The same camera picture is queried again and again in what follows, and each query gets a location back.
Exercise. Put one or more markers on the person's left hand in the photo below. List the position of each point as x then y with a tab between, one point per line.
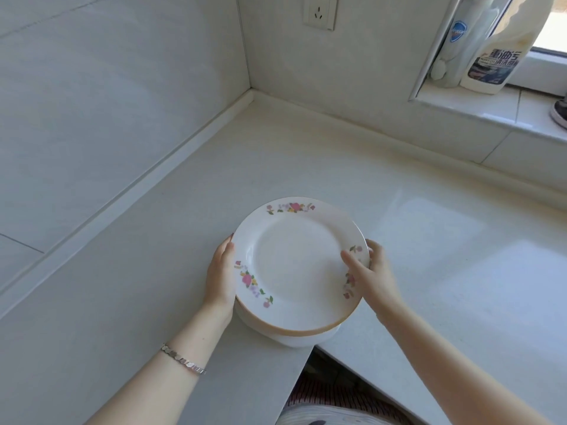
219	283

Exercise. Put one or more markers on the person's right hand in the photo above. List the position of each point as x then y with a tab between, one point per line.
378	285

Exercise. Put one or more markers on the person's right thumb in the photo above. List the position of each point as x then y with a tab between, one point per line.
354	266

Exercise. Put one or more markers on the person's left thumb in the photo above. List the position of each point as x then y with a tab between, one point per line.
228	250

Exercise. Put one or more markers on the white floral plate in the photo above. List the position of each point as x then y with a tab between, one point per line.
294	261

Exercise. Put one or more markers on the white plate with orange rim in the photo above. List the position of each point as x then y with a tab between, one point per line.
305	332

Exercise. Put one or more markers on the person's left forearm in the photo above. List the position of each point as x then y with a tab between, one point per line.
172	367

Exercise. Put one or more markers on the person's right forearm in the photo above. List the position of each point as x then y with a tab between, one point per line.
456	362

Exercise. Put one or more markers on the person's red striped clothing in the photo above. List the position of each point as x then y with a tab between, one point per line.
328	385

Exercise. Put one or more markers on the silver metal corner trim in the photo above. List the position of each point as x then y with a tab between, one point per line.
436	44

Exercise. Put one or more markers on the white bottle with blue label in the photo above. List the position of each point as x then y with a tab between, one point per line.
454	44

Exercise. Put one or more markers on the dark round object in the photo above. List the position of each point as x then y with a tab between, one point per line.
560	112

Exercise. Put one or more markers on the large white detergent jug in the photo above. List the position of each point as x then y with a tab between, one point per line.
498	53

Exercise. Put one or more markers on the white wall socket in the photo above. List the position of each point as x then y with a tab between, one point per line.
319	11

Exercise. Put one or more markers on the white window frame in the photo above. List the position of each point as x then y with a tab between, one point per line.
547	68

